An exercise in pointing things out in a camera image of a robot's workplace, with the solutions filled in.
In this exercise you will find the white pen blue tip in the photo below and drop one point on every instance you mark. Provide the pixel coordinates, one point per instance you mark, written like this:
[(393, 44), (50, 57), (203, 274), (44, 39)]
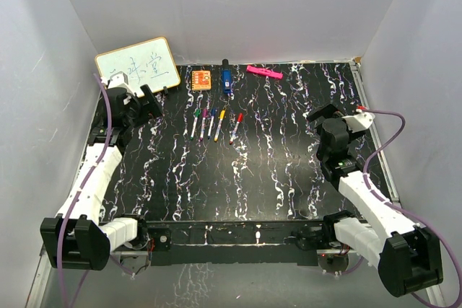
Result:
[(210, 128)]

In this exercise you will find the white pen red tip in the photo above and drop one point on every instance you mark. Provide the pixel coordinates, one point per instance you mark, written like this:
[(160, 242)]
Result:
[(234, 133)]

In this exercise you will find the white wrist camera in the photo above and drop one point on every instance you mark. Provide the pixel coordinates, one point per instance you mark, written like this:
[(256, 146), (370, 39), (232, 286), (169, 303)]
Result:
[(360, 121), (119, 79)]

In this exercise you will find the orange mini notebook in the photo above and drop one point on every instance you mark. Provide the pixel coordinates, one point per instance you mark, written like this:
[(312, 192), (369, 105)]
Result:
[(201, 80)]

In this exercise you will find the pink plastic clip bar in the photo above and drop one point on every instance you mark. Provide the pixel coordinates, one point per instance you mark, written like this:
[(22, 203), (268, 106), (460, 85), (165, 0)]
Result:
[(264, 72)]

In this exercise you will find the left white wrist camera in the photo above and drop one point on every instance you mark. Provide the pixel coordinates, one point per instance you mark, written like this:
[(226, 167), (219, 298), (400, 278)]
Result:
[(119, 79)]

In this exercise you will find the white pen purple tip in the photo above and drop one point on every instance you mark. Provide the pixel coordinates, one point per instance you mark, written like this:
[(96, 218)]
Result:
[(202, 131)]

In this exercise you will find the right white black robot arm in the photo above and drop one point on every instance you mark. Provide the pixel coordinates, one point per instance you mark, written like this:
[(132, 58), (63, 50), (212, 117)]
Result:
[(406, 255)]

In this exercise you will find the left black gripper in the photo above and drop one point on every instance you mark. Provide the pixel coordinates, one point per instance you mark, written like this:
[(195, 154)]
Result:
[(152, 108)]

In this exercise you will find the purple pen cap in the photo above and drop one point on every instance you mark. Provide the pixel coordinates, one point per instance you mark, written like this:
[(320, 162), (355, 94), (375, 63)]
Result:
[(204, 113)]

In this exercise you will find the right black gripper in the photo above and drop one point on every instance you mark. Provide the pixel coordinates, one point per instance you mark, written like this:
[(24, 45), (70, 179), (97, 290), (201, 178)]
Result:
[(325, 112)]

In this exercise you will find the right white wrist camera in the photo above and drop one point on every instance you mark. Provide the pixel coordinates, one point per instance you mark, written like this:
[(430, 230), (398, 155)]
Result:
[(360, 121)]

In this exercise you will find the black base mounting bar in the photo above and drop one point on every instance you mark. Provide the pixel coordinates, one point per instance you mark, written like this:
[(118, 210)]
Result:
[(227, 242)]

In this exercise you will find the small whiteboard with wooden frame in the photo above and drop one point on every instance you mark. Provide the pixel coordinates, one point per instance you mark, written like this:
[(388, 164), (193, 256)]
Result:
[(147, 63)]

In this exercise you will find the aluminium frame rail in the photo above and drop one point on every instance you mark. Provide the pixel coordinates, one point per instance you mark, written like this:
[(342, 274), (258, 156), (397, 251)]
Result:
[(39, 282)]

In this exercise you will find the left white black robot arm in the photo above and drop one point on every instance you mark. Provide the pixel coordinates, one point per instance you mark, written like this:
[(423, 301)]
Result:
[(75, 238)]

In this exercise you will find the white pen yellow tip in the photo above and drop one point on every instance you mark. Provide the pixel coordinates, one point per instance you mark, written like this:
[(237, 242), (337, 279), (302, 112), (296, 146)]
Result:
[(216, 136)]

